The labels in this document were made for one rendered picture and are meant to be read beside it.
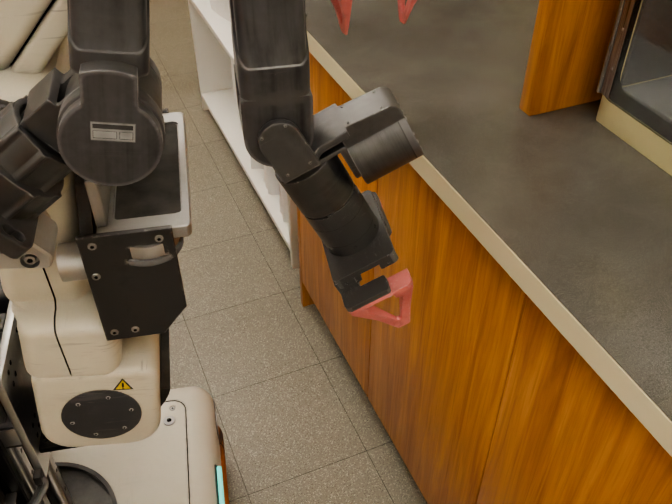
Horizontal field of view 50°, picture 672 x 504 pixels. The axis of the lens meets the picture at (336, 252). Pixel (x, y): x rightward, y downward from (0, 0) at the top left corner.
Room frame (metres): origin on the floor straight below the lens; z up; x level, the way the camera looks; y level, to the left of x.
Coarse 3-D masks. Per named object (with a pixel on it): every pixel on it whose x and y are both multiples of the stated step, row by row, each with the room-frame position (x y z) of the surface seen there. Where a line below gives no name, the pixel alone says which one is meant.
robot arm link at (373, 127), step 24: (360, 96) 0.56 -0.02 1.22; (384, 96) 0.55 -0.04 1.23; (288, 120) 0.50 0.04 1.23; (336, 120) 0.54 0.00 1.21; (360, 120) 0.53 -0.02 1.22; (384, 120) 0.53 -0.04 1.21; (264, 144) 0.49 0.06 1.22; (288, 144) 0.50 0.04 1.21; (312, 144) 0.52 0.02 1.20; (336, 144) 0.52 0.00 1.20; (360, 144) 0.53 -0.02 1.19; (384, 144) 0.53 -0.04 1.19; (408, 144) 0.53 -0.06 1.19; (288, 168) 0.50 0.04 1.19; (312, 168) 0.50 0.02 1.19; (360, 168) 0.52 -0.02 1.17; (384, 168) 0.52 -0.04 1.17
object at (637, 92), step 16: (640, 0) 0.96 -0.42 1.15; (656, 0) 0.94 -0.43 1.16; (640, 16) 0.95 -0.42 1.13; (656, 16) 0.93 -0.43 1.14; (640, 32) 0.95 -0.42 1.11; (656, 32) 0.92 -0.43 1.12; (624, 48) 0.97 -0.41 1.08; (640, 48) 0.94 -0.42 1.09; (656, 48) 0.91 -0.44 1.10; (624, 64) 0.96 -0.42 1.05; (640, 64) 0.93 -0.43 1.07; (656, 64) 0.91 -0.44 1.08; (624, 80) 0.95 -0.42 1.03; (640, 80) 0.92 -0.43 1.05; (656, 80) 0.90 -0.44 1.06; (624, 96) 0.94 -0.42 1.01; (640, 96) 0.92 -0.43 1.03; (656, 96) 0.89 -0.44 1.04; (640, 112) 0.91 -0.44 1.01; (656, 112) 0.88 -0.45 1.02; (656, 128) 0.87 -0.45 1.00
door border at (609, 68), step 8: (624, 0) 0.99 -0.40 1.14; (632, 0) 0.97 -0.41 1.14; (624, 8) 0.98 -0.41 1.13; (632, 8) 0.97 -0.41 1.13; (624, 16) 0.98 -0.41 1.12; (624, 24) 0.98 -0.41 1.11; (616, 32) 0.99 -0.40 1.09; (624, 32) 0.97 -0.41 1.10; (616, 40) 0.98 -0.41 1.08; (624, 40) 0.97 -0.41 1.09; (616, 48) 0.98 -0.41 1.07; (616, 56) 0.97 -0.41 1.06; (608, 64) 0.98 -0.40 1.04; (616, 64) 0.97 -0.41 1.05; (608, 72) 0.98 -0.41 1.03; (608, 80) 0.98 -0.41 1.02; (608, 88) 0.97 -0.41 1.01; (608, 96) 0.97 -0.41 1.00
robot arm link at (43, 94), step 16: (48, 80) 0.52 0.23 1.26; (64, 80) 0.52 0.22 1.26; (144, 80) 0.51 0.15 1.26; (32, 96) 0.51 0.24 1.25; (48, 96) 0.48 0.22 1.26; (64, 96) 0.52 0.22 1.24; (160, 96) 0.53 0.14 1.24; (32, 112) 0.48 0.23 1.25; (48, 112) 0.48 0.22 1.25; (32, 128) 0.48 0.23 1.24; (48, 128) 0.48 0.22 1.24; (48, 144) 0.48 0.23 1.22
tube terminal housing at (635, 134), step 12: (600, 108) 0.99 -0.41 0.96; (612, 108) 0.97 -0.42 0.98; (600, 120) 0.99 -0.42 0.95; (612, 120) 0.97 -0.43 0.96; (624, 120) 0.94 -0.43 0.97; (624, 132) 0.94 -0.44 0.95; (636, 132) 0.92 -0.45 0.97; (648, 132) 0.90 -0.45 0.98; (636, 144) 0.91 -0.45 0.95; (648, 144) 0.89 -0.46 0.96; (660, 144) 0.87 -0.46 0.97; (648, 156) 0.89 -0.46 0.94; (660, 156) 0.87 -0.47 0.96
